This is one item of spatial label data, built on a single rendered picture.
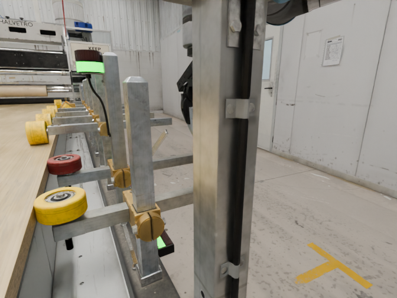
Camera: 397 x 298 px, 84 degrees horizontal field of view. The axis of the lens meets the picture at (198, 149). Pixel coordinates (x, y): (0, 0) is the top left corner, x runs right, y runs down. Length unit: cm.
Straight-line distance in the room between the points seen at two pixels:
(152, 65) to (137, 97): 933
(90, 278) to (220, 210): 58
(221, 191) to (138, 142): 26
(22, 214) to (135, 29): 950
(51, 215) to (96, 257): 35
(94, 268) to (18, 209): 33
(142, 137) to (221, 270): 27
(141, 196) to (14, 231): 18
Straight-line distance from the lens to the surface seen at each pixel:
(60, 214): 44
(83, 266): 76
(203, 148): 16
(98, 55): 63
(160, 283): 55
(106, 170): 71
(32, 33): 353
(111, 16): 975
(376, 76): 304
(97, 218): 48
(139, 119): 39
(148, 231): 44
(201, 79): 16
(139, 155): 40
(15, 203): 51
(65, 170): 68
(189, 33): 50
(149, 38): 986
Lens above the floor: 109
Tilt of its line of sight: 16 degrees down
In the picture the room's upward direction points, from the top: straight up
